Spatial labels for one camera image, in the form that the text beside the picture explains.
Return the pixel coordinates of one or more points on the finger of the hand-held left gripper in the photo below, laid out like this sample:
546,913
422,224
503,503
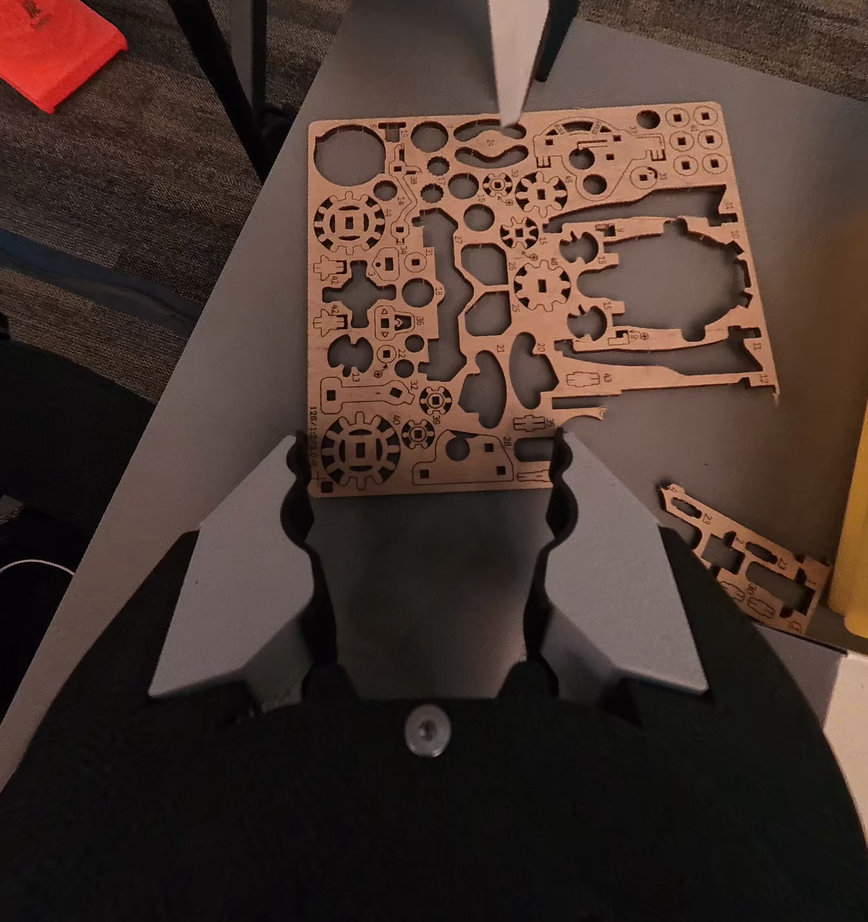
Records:
513,57

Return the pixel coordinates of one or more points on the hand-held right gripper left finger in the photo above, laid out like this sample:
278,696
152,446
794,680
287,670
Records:
239,598

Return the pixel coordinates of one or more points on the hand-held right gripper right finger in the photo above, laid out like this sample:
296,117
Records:
614,598

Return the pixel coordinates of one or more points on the wooden parts sheet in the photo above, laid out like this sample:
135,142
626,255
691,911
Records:
693,187

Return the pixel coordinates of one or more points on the broken wooden sheet piece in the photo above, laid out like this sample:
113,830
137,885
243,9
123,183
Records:
808,576

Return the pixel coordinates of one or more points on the red plastic object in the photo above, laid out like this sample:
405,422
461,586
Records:
38,50

